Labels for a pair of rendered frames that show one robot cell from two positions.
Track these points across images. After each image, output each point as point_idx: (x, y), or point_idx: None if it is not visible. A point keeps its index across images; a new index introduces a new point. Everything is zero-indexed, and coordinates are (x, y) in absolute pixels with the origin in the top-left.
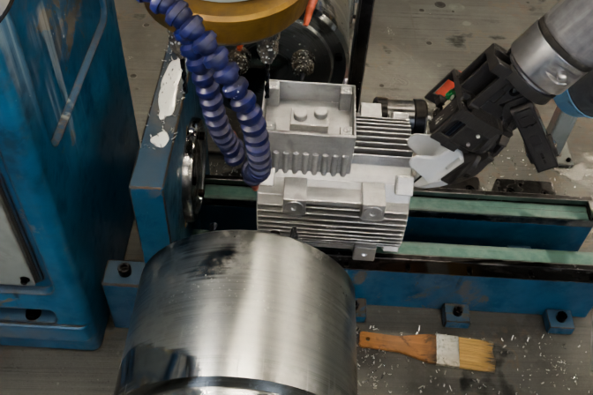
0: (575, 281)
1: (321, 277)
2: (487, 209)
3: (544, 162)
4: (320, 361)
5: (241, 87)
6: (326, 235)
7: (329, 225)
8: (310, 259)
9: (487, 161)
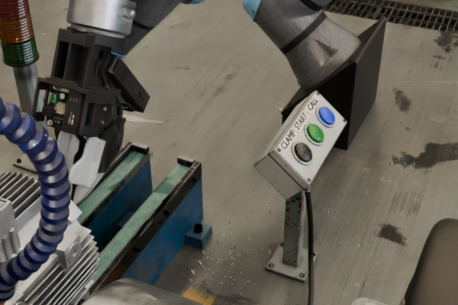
0: (188, 193)
1: (152, 289)
2: (88, 207)
3: (143, 100)
4: None
5: (44, 129)
6: None
7: (48, 303)
8: (131, 286)
9: (123, 124)
